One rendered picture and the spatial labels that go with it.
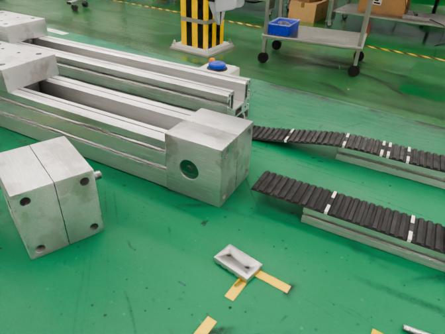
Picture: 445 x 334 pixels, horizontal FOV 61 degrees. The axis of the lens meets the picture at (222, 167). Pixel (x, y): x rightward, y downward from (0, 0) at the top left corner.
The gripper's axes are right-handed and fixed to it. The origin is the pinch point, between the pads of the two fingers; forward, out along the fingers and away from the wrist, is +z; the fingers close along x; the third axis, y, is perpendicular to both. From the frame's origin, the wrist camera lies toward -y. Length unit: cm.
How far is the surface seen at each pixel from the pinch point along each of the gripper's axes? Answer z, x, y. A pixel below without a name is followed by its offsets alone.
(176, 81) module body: 8.7, -17.1, 1.3
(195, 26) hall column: 69, 258, -163
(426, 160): 13.3, -12.8, 46.0
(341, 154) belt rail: 15.6, -14.5, 33.4
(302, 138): 14.7, -14.1, 26.1
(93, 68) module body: 10.2, -17.6, -19.5
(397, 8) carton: 59, 460, 1
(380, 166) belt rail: 15.6, -14.5, 39.9
